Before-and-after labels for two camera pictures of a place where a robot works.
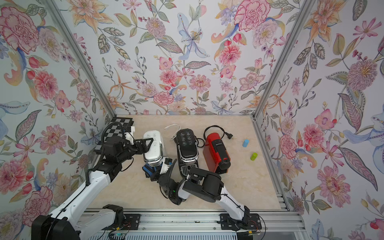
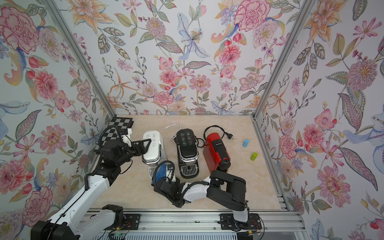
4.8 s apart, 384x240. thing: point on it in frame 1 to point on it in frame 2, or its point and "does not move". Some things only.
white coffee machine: [155, 154] does not move
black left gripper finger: [144, 143] does not move
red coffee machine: [216, 156] does not move
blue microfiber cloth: [149, 169] to [160, 173]
